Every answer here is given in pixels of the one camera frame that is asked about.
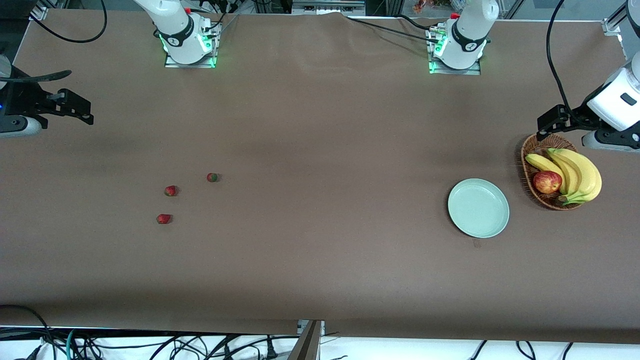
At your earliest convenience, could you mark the brown table cover sheet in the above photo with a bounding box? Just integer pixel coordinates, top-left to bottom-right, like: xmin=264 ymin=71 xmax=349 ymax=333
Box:
xmin=0 ymin=9 xmax=640 ymax=346

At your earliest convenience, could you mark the black base connector cable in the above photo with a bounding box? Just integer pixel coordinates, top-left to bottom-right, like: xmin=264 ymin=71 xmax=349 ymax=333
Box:
xmin=191 ymin=0 xmax=241 ymax=40

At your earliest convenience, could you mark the long black table cable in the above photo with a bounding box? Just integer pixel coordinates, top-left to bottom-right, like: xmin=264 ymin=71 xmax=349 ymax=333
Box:
xmin=342 ymin=12 xmax=442 ymax=45

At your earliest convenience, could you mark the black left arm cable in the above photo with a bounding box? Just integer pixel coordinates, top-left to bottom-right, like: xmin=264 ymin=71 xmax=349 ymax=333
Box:
xmin=546 ymin=0 xmax=576 ymax=117

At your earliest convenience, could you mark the black looped floor cable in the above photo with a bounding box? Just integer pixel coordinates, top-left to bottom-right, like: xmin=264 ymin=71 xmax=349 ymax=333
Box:
xmin=0 ymin=304 xmax=57 ymax=360

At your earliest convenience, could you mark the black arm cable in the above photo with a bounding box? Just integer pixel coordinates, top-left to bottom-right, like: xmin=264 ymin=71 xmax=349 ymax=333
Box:
xmin=0 ymin=0 xmax=108 ymax=84
xmin=546 ymin=0 xmax=576 ymax=117

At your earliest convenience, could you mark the grey metal bracket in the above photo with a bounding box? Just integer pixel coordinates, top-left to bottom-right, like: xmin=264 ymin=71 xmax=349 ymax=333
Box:
xmin=291 ymin=0 xmax=366 ymax=16

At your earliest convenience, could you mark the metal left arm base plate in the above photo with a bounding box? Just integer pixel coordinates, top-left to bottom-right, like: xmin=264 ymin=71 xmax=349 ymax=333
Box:
xmin=426 ymin=27 xmax=482 ymax=76

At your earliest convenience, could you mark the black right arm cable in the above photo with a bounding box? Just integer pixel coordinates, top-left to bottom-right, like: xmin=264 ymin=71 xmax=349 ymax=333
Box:
xmin=0 ymin=0 xmax=108 ymax=84

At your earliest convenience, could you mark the light green round plate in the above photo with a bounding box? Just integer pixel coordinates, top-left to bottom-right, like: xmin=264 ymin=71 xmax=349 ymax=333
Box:
xmin=447 ymin=178 xmax=510 ymax=239

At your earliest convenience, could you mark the yellow banana bunch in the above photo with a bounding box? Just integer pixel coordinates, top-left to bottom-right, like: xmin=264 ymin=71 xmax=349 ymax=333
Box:
xmin=525 ymin=148 xmax=603 ymax=206

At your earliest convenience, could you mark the brown wicker basket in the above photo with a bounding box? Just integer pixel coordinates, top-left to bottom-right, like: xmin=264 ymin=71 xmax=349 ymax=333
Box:
xmin=520 ymin=133 xmax=586 ymax=211

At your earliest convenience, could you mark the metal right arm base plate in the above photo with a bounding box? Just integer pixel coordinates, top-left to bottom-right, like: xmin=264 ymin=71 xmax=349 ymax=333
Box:
xmin=164 ymin=22 xmax=218 ymax=69

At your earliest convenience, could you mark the short black table cable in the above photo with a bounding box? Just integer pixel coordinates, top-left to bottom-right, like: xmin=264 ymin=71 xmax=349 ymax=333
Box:
xmin=395 ymin=14 xmax=437 ymax=30

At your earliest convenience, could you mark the grey metal post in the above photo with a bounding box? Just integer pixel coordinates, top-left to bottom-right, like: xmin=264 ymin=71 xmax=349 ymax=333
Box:
xmin=287 ymin=320 xmax=326 ymax=360

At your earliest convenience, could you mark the red apple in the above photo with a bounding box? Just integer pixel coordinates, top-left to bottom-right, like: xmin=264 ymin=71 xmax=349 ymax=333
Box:
xmin=532 ymin=170 xmax=563 ymax=195

